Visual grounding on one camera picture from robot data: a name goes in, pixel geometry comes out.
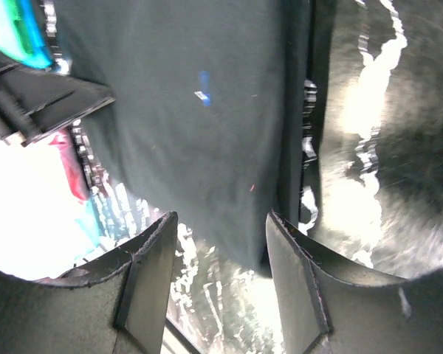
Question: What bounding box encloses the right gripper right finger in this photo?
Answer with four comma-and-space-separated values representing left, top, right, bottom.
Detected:
266, 213, 443, 353

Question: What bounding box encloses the folded blue t shirt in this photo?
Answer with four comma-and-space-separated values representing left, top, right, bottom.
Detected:
19, 0, 54, 69

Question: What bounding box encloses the folded green t shirt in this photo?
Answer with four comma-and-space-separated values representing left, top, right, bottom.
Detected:
4, 0, 35, 56

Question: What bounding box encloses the clear blue plastic bin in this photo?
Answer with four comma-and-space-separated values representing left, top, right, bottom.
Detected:
78, 198, 105, 248

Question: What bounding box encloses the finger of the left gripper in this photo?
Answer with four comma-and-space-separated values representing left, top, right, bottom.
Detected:
0, 51, 115, 146

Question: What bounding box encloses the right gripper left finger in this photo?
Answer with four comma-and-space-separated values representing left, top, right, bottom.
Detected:
0, 212, 178, 353

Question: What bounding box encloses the pink t shirt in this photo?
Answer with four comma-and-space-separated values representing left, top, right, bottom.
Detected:
50, 130, 89, 204

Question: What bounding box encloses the black t shirt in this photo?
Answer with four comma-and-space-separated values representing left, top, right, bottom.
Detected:
54, 1, 316, 276

